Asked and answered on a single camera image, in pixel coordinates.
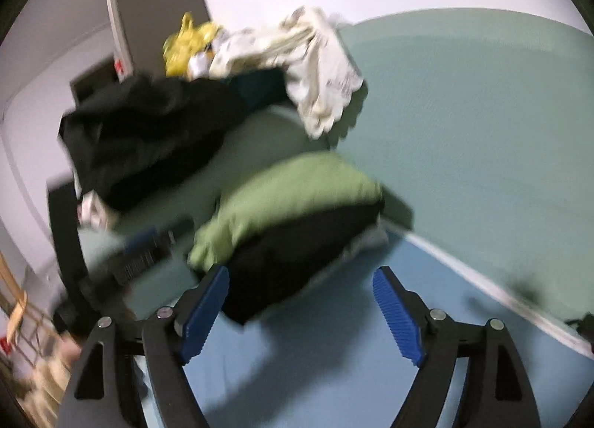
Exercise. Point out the green bed sheet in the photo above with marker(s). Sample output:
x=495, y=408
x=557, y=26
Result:
x=464, y=131

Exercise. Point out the black furniture frame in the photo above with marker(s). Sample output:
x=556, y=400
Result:
x=65, y=242

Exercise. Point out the white folded garment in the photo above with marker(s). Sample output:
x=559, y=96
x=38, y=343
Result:
x=369, y=240

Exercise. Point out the black garment pile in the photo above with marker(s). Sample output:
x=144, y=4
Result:
x=148, y=140

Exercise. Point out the dark teal cloth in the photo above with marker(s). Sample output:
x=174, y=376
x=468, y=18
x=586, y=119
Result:
x=260, y=84

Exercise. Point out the grey board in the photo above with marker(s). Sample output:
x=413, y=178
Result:
x=158, y=5

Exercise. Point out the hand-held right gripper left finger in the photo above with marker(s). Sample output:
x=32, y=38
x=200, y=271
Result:
x=204, y=314

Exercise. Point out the white printed cloth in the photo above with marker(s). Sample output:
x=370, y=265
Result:
x=320, y=80

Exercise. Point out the pink white cloth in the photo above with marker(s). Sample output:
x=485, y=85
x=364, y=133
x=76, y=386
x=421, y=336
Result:
x=95, y=212

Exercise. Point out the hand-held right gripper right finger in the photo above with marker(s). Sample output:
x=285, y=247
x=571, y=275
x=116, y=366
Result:
x=399, y=316

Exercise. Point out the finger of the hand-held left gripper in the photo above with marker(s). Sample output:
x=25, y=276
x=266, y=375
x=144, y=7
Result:
x=139, y=254

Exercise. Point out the dark grey box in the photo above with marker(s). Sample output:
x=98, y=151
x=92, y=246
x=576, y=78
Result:
x=93, y=82

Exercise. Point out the black folded garment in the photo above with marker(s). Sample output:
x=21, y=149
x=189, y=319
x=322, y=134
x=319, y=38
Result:
x=287, y=265

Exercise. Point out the wooden chair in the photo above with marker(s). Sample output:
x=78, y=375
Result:
x=18, y=312

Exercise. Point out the blue mat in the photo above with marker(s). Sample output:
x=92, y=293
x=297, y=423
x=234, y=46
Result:
x=334, y=363

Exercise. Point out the yellow plastic bag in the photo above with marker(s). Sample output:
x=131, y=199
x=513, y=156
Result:
x=185, y=50

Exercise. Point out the green garment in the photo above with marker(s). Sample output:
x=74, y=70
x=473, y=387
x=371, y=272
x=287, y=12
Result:
x=287, y=196

